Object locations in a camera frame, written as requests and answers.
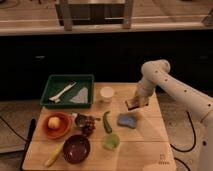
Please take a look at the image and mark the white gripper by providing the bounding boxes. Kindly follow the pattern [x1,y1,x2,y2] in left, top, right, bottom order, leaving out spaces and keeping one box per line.
[132,79,156,107]

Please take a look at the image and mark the black whiteboard eraser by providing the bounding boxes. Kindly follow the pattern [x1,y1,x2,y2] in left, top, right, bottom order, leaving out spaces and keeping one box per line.
[126,99,140,110]

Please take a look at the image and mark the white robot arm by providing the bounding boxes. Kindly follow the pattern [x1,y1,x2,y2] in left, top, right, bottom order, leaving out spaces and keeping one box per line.
[133,59,213,171]

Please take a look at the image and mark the white paper cup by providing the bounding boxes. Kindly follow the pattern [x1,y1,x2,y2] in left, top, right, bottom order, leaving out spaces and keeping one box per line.
[100,87,115,102]

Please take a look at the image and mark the green plastic cup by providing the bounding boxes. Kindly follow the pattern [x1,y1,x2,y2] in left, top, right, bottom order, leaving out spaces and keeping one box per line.
[103,134,120,151]

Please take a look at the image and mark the blue sponge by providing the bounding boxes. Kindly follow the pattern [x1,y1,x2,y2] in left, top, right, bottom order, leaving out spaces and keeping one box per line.
[117,114,137,129]

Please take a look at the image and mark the green chili pepper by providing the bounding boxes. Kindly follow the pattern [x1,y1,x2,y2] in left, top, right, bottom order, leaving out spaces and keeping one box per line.
[103,111,112,134]

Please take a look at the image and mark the purple grapes bunch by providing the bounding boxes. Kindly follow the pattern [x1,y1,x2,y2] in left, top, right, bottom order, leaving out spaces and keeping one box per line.
[82,120,95,137]

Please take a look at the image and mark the grey cloth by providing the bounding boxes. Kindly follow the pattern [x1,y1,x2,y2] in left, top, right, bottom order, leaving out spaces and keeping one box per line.
[70,87,88,103]

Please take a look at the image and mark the orange plate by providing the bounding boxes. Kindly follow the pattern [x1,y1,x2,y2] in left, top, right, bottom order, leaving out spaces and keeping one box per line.
[42,112,72,139]

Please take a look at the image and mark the dark red bowl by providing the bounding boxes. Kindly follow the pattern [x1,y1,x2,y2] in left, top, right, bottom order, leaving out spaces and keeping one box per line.
[63,135,90,164]

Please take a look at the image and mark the green plastic tray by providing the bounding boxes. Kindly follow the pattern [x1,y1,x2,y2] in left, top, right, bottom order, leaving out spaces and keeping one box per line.
[40,74,94,109]

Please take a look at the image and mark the yellow lemon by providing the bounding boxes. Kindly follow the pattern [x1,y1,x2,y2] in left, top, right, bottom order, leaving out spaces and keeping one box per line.
[48,117,60,130]

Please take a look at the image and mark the yellow banana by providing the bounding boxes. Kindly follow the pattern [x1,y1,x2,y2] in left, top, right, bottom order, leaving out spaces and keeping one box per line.
[44,143,64,167]

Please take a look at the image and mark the black cable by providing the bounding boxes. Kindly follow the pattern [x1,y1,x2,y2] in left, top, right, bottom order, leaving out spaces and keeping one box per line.
[169,111,198,171]

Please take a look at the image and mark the metal frame stand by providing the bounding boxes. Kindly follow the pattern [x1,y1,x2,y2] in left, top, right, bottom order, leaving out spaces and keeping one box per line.
[55,0,134,31]

